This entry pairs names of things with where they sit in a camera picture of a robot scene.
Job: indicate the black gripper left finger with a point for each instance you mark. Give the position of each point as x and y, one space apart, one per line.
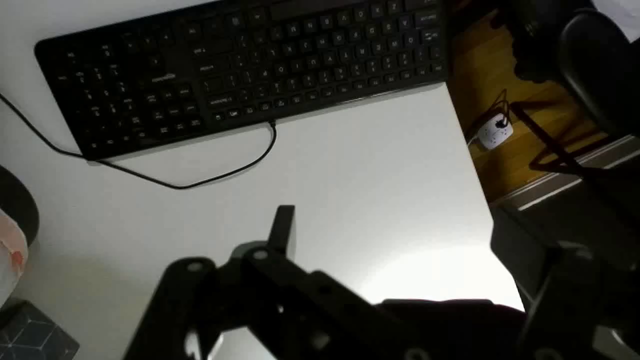
267 300

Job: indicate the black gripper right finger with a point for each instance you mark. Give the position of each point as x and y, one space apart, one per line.
581 307

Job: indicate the black computer keyboard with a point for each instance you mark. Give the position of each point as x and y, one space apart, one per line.
232 66

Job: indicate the black tripod stand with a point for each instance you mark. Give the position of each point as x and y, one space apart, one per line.
552 143

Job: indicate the white power adapter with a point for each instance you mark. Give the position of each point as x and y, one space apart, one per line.
497 132

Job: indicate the dark patterned tissue box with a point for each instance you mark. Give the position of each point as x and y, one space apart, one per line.
33 337

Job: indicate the black bag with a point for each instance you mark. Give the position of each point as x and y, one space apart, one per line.
601 61

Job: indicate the trash can with plastic liner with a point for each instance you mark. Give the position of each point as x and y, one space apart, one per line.
16 201

